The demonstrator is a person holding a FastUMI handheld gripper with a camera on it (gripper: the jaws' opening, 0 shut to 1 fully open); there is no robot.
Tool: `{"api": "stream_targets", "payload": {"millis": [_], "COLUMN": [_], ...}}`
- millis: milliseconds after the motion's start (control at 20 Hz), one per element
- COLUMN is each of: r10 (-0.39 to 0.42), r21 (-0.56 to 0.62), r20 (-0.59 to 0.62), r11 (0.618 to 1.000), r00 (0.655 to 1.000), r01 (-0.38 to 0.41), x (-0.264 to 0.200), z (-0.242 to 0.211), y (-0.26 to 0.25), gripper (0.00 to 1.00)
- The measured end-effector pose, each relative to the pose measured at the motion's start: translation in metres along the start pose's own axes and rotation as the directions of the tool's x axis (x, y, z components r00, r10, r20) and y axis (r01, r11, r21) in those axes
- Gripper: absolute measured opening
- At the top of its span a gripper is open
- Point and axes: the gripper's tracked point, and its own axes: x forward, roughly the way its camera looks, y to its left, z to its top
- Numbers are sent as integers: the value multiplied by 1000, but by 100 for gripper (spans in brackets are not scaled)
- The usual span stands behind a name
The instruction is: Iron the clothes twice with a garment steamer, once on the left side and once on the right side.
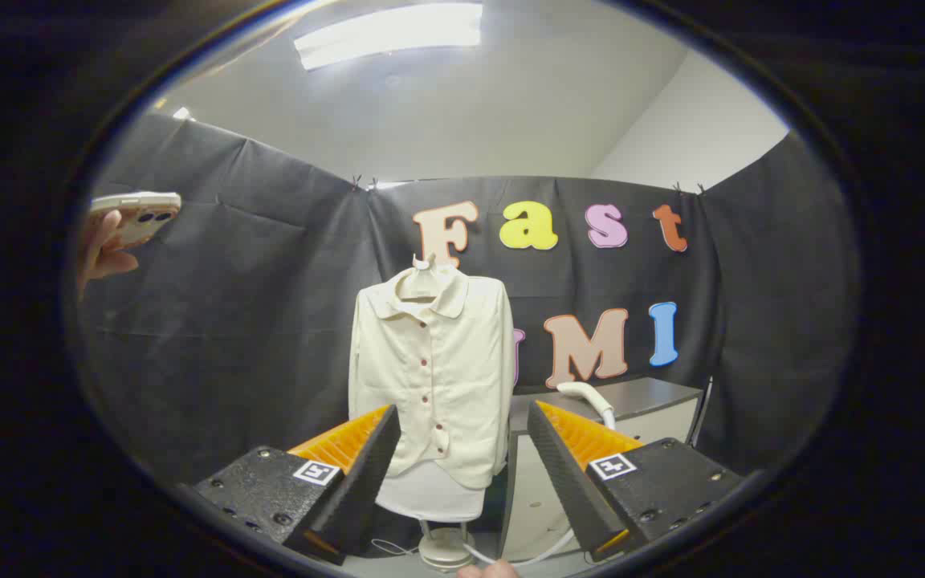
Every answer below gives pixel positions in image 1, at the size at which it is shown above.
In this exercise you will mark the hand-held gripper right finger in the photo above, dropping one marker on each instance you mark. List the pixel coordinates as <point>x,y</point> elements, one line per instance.
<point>563,474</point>

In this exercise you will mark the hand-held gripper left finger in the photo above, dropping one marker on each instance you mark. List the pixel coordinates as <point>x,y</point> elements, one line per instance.
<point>366,474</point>

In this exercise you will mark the white garment steamer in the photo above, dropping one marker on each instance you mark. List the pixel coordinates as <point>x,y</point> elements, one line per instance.
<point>587,393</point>

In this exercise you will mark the cream button shirt clothes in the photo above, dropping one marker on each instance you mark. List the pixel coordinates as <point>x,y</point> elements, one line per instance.
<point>446,377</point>

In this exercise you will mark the white clothes hanger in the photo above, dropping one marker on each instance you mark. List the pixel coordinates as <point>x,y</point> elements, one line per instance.
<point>422,277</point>

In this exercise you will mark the white mannequin stand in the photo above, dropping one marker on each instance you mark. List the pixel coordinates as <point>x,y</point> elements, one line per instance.
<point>430,494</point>

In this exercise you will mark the white cabinet with grey top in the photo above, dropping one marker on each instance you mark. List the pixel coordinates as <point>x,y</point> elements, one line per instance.
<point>655,397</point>

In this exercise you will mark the pale smartphone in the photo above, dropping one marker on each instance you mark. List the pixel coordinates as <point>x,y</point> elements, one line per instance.
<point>141,213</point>

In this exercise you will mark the ceiling light panel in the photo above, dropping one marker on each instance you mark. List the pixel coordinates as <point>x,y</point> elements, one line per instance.
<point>390,32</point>

